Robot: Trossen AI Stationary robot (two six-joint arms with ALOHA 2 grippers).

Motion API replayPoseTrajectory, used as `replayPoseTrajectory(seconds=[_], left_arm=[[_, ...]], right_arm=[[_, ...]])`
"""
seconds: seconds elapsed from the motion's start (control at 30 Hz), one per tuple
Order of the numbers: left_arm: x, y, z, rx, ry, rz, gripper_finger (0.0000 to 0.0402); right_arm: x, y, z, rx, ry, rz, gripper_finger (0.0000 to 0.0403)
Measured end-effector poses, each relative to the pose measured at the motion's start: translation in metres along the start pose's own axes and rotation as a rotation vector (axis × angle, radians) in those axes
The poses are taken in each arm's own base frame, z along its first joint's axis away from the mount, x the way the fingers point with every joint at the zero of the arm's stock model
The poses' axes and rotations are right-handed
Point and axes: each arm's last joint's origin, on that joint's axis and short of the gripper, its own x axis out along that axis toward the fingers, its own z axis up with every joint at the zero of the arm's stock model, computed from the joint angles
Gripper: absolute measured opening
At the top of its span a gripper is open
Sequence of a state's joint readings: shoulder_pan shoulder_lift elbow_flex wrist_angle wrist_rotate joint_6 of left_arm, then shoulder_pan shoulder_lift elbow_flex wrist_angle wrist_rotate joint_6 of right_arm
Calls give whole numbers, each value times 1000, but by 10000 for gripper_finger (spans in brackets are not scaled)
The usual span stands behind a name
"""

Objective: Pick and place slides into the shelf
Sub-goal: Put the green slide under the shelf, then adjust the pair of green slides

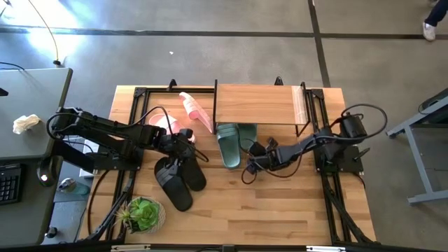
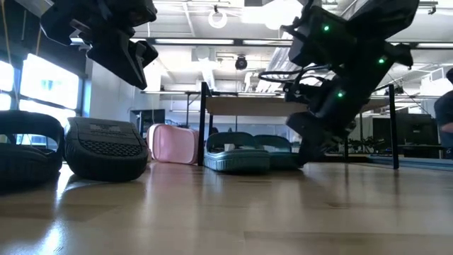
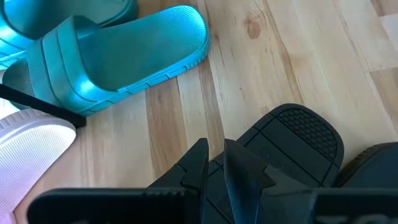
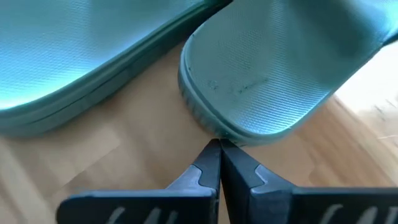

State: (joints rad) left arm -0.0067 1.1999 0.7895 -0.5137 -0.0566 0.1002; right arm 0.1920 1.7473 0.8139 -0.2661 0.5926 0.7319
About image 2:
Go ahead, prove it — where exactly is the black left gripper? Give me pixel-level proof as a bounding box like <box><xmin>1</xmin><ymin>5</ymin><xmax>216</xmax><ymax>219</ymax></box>
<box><xmin>40</xmin><ymin>0</ymin><xmax>159</xmax><ymax>91</ymax></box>

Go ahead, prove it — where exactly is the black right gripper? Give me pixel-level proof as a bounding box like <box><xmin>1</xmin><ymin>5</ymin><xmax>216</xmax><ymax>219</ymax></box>
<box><xmin>285</xmin><ymin>76</ymin><xmax>382</xmax><ymax>167</ymax></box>

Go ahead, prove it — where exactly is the dark green slide sandal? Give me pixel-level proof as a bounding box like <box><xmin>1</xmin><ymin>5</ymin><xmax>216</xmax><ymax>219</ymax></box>
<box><xmin>253</xmin><ymin>134</ymin><xmax>302</xmax><ymax>170</ymax></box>

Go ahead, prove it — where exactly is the light green slide sandal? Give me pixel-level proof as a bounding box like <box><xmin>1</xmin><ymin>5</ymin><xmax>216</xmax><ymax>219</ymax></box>
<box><xmin>204</xmin><ymin>132</ymin><xmax>272</xmax><ymax>174</ymax></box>

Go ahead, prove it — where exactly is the pink slide sandal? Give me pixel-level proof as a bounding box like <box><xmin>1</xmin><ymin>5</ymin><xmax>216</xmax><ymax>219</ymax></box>
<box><xmin>147</xmin><ymin>123</ymin><xmax>200</xmax><ymax>166</ymax></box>

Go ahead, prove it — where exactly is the black slide sandal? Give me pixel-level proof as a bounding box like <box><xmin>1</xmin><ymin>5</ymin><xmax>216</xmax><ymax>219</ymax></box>
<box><xmin>64</xmin><ymin>116</ymin><xmax>149</xmax><ymax>183</ymax></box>
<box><xmin>0</xmin><ymin>110</ymin><xmax>66</xmax><ymax>185</ymax></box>

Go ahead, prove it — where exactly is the long ceiling light strip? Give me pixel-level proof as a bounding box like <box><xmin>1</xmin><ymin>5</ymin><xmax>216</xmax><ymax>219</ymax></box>
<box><xmin>154</xmin><ymin>38</ymin><xmax>294</xmax><ymax>46</ymax></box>

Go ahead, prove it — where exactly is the black background monitor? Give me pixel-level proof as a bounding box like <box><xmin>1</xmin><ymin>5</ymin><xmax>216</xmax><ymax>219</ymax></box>
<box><xmin>130</xmin><ymin>108</ymin><xmax>166</xmax><ymax>137</ymax></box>

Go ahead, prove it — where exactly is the person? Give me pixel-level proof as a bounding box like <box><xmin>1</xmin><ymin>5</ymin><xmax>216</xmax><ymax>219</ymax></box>
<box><xmin>434</xmin><ymin>67</ymin><xmax>453</xmax><ymax>160</ymax></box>

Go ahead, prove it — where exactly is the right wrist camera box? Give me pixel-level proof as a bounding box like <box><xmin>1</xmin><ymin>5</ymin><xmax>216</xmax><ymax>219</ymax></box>
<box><xmin>282</xmin><ymin>80</ymin><xmax>319</xmax><ymax>106</ymax></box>

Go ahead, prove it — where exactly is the wooden shelf with black frame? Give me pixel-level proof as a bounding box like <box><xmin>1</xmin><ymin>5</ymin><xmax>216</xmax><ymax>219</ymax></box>
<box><xmin>197</xmin><ymin>81</ymin><xmax>401</xmax><ymax>170</ymax></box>

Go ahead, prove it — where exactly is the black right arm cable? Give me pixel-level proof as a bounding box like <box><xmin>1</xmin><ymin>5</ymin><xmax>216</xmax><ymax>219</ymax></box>
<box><xmin>258</xmin><ymin>63</ymin><xmax>330</xmax><ymax>84</ymax></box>

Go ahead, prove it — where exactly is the white ceiling cable coil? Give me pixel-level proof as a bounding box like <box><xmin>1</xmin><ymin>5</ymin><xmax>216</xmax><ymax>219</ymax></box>
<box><xmin>207</xmin><ymin>5</ymin><xmax>228</xmax><ymax>29</ymax></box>

